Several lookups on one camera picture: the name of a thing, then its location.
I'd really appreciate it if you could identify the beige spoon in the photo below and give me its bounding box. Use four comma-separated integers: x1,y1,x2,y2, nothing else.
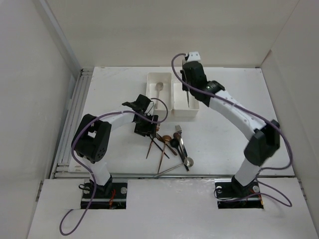
155,82,163,109

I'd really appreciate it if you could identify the white plastic bin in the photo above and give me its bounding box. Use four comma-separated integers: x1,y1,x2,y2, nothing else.
146,72,173,113
172,77,199,118

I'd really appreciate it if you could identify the copper fork in pile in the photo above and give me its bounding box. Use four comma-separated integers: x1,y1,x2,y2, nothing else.
156,133,177,156

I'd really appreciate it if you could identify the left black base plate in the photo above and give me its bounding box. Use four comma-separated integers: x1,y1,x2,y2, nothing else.
78,181,128,200

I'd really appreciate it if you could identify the silver spoon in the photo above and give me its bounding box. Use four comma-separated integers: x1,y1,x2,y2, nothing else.
154,157,194,178

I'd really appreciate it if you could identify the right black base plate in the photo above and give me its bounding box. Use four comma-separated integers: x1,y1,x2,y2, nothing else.
215,182,260,199

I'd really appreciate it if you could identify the black fork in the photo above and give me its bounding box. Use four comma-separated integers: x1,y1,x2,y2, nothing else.
150,136,170,159

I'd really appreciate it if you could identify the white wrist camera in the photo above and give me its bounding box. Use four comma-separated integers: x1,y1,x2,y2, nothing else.
185,52,201,62
146,101,155,115

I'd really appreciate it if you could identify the copper fork long handle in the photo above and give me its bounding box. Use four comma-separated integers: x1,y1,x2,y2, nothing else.
146,124,160,159

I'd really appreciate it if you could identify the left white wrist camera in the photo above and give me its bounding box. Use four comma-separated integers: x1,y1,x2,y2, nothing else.
146,101,155,115

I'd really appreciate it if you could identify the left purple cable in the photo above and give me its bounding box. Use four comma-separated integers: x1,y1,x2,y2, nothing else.
59,97,169,236

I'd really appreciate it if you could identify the black spoon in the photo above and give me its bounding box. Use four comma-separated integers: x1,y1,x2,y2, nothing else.
170,138,192,172

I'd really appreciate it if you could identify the right white plastic bin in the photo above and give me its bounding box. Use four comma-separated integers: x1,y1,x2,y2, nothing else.
172,77,199,118

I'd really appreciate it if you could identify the brown spoon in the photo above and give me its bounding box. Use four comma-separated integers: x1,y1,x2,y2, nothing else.
173,132,185,160

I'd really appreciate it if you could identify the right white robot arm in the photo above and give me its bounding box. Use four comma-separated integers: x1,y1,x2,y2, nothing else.
180,61,280,196

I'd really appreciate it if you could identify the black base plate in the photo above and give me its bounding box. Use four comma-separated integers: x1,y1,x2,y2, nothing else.
78,181,128,200
215,182,260,199

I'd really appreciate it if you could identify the aluminium rail frame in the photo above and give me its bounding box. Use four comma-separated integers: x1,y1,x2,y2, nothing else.
46,68,93,179

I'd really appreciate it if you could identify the left white plastic bin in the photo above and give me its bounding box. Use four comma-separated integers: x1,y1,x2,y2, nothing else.
146,72,173,113

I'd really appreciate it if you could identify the copper spoon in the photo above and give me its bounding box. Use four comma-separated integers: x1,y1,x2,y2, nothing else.
158,135,171,173

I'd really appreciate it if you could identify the silver fork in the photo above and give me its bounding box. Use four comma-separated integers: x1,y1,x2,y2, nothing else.
175,125,188,158
180,59,189,107

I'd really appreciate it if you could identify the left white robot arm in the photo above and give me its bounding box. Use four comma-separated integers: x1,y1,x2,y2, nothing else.
71,95,159,198

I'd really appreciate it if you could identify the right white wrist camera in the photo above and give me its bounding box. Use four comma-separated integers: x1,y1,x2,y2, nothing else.
185,52,201,62

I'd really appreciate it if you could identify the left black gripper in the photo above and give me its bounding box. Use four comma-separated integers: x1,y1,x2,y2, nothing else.
135,113,157,137

